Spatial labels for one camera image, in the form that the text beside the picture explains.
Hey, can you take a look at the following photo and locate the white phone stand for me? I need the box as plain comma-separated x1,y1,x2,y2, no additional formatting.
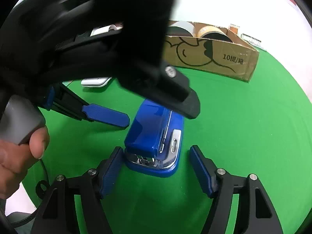
81,77,112,88

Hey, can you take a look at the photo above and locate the blue stapler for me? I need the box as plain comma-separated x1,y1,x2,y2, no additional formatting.
124,99,184,177

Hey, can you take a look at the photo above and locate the person's left hand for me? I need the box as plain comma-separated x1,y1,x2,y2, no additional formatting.
0,126,50,200

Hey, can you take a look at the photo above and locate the silver cylinder speaker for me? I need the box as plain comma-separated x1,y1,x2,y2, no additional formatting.
167,21,195,37

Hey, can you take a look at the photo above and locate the yellow black can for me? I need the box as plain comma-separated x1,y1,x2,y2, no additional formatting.
197,26,231,41

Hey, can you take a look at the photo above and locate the cardboard box tray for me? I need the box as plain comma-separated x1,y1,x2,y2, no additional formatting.
163,21,259,82

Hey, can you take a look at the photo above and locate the green table mat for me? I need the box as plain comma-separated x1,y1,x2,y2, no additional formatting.
42,50,311,233

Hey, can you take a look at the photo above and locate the orange small box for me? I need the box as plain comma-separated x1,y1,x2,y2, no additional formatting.
229,24,240,35

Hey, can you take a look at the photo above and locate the white green card box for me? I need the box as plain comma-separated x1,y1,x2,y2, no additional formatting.
241,33,262,48

